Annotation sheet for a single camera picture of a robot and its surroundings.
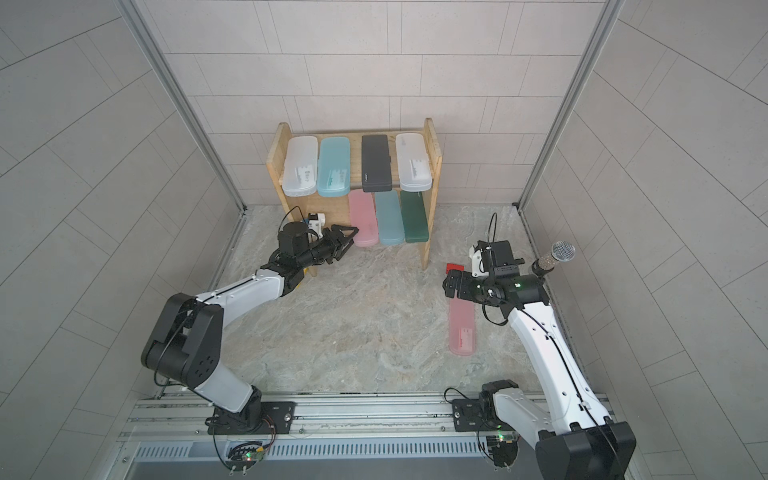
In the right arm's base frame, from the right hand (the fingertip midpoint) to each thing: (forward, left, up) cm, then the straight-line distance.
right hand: (457, 284), depth 76 cm
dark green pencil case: (+20, +9, +4) cm, 23 cm away
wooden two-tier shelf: (+25, +32, +5) cm, 41 cm away
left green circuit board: (-32, +52, -14) cm, 62 cm away
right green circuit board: (-33, -7, -18) cm, 38 cm away
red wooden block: (+16, -3, -17) cm, 23 cm away
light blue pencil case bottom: (+20, +16, +5) cm, 26 cm away
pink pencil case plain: (+21, +24, +5) cm, 33 cm away
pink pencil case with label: (-5, -2, -15) cm, 16 cm away
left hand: (+16, +25, +4) cm, 30 cm away
